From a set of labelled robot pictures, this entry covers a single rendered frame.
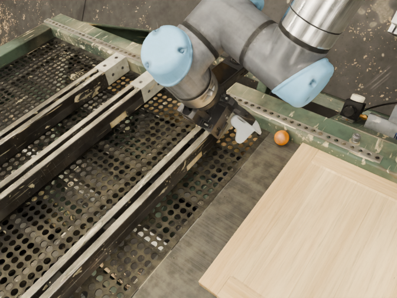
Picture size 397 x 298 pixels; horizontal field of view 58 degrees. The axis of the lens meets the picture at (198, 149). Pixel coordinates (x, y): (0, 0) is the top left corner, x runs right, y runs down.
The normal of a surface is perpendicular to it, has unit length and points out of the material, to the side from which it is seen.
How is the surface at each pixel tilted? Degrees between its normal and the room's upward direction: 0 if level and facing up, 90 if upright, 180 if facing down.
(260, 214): 59
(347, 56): 0
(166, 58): 28
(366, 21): 0
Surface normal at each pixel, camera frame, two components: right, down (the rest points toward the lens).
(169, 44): -0.35, -0.23
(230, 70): -0.01, -0.63
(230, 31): -0.55, 0.18
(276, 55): -0.70, 0.26
